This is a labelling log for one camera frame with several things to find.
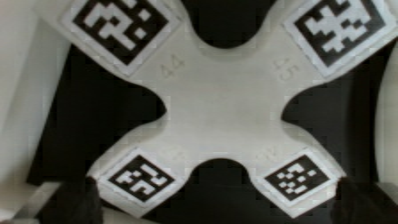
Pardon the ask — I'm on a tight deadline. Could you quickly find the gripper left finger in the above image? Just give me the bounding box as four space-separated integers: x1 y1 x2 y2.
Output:
11 176 107 224

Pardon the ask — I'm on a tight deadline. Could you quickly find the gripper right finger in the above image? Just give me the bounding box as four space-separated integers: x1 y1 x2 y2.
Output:
331 177 398 224

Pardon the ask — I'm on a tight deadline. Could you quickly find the white cross-shaped table base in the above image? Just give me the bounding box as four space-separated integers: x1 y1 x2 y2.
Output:
36 0 398 217

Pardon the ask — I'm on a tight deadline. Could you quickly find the white left fence bar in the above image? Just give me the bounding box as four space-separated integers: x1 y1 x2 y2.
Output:
0 0 72 222

